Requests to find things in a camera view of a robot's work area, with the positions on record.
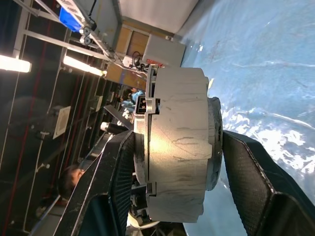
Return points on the wooden cabinet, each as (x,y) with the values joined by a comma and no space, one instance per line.
(133,39)

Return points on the white backdrop board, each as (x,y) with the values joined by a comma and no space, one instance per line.
(157,14)

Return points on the round motor housing lid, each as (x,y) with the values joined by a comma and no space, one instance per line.
(141,127)

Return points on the blue bin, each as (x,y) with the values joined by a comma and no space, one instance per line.
(70,19)

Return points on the aluminium frame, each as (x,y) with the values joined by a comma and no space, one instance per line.
(61,45)

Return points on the blue plastic table sheet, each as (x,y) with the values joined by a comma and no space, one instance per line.
(258,61)

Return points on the white equipment box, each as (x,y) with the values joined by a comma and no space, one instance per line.
(163,50)

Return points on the dark-haired person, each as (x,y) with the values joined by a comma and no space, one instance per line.
(70,179)

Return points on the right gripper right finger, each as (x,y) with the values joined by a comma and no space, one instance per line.
(258,186)

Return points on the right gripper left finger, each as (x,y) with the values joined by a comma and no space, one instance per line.
(98,186)

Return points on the white paper sign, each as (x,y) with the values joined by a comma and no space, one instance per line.
(62,123)

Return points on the long ceiling light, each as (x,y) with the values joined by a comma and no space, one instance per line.
(83,66)
(14,64)

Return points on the grey motor housing base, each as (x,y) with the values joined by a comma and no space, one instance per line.
(179,137)

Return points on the person in blue shirt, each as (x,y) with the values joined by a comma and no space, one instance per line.
(134,96)

